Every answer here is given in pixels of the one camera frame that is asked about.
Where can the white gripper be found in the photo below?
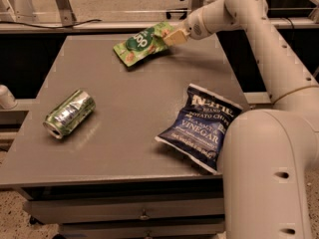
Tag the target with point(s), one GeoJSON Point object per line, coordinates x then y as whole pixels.
{"type": "Point", "coordinates": [193, 26]}

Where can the green rice chip bag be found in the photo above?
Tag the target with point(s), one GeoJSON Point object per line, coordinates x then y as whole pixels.
{"type": "Point", "coordinates": [146, 42]}

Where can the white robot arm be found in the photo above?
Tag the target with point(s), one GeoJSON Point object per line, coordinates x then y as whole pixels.
{"type": "Point", "coordinates": [265, 152]}

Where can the blue potato chip bag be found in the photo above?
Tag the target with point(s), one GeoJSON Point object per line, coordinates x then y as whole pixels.
{"type": "Point", "coordinates": [200, 126]}

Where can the green soda can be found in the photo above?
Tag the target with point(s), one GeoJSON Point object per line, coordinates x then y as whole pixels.
{"type": "Point", "coordinates": [68, 115]}

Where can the grey drawer cabinet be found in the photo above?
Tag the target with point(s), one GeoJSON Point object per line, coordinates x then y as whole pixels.
{"type": "Point", "coordinates": [110, 178]}

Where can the white cylinder at left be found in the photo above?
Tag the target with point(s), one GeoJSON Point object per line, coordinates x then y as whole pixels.
{"type": "Point", "coordinates": [7, 100]}

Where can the grey metal frame rail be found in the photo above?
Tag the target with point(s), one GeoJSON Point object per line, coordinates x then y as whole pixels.
{"type": "Point", "coordinates": [81, 15]}

